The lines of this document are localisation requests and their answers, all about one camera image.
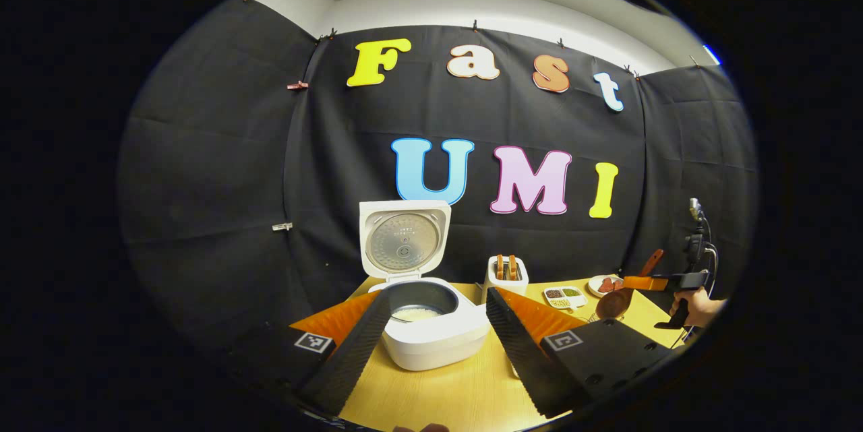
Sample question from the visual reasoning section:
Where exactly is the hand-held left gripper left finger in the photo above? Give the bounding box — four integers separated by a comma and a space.
226, 287, 392, 417

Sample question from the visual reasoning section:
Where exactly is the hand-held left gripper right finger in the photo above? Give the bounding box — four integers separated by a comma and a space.
485, 287, 675, 419

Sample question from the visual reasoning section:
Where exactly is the brown wooden spoon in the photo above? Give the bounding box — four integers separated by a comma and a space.
595, 249, 665, 320

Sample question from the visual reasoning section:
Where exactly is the white rice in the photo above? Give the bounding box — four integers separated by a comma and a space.
391, 307, 439, 323

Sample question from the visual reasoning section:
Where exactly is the white rice cooker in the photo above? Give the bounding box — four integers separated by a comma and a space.
359, 200, 492, 372

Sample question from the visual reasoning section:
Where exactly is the round white plate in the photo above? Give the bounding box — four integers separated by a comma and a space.
588, 274, 624, 298

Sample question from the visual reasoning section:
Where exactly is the white toaster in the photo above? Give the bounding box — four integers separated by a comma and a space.
485, 255, 530, 305

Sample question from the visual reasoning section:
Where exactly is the white divided grain dish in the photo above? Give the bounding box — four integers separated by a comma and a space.
543, 286, 588, 310

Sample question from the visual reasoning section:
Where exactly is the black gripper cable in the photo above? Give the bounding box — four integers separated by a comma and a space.
684, 213, 719, 346

